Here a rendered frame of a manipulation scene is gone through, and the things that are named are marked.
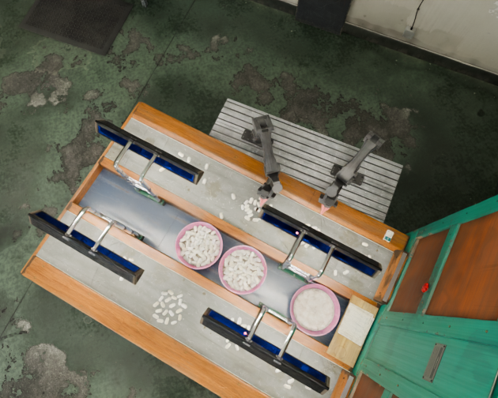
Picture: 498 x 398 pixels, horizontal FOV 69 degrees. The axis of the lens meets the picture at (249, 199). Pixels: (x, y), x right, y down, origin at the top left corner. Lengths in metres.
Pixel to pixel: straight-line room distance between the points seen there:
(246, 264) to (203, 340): 0.46
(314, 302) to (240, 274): 0.43
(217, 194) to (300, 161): 0.56
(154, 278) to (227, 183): 0.68
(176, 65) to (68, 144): 1.15
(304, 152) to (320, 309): 0.94
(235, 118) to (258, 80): 1.00
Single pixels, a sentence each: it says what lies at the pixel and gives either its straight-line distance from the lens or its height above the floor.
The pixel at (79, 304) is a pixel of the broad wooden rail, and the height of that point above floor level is 0.76.
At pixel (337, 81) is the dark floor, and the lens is 3.42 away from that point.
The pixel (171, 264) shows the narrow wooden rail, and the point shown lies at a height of 0.76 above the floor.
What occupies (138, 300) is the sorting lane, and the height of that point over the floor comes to 0.74.
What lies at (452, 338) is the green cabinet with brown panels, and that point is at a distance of 1.42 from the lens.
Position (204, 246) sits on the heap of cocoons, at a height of 0.74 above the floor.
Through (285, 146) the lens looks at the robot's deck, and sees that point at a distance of 2.33.
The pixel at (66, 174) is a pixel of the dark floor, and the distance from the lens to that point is 3.34.
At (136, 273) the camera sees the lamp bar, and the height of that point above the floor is 1.10.
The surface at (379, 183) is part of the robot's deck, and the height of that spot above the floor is 0.67.
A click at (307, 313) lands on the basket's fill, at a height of 0.73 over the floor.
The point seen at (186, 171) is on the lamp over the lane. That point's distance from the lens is 1.83.
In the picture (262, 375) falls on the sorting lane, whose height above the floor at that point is 0.74.
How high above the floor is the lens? 2.79
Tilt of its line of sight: 75 degrees down
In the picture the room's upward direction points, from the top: 3 degrees counter-clockwise
